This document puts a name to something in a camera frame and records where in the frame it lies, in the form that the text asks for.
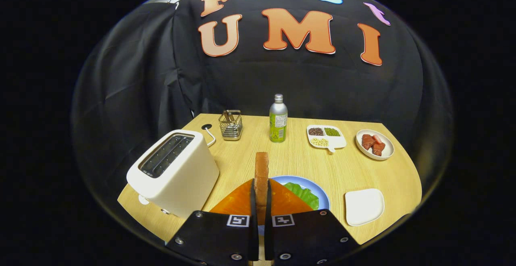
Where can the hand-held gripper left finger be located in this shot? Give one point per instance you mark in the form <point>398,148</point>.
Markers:
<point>253,237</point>

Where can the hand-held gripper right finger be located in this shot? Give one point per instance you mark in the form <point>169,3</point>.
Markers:
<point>268,237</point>

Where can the green lettuce leaf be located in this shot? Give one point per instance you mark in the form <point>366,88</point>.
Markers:
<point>304,195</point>

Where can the toasted bread slice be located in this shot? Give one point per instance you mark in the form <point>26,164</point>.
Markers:
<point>261,177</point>

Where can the blue plate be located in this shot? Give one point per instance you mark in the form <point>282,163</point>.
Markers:
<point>319,193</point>

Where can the white toaster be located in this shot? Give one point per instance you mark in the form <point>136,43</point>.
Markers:
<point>181,181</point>

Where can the square white plate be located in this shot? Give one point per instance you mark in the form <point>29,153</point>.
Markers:
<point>365,207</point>

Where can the pile of yellow beans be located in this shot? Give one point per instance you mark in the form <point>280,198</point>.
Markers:
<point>319,142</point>

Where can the silver bottle with green label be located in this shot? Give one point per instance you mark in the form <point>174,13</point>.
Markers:
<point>278,127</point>

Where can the pile of dark beans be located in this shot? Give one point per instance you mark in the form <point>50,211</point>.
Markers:
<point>315,131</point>

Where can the white divided dish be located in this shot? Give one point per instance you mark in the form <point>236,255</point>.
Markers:
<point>338,141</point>

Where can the pile of green beans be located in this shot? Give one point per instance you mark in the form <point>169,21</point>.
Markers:
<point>332,131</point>

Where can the brown utensils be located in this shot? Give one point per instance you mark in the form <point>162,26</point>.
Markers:
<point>228,116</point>

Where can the brown meat piece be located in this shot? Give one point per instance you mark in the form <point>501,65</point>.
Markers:
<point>378,149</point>
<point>367,142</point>

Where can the pink sausage slice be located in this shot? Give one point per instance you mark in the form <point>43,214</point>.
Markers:
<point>377,139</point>

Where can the round white plate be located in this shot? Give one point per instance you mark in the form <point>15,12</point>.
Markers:
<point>388,151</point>

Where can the black backdrop cloth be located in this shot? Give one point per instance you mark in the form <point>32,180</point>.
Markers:
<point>282,80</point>

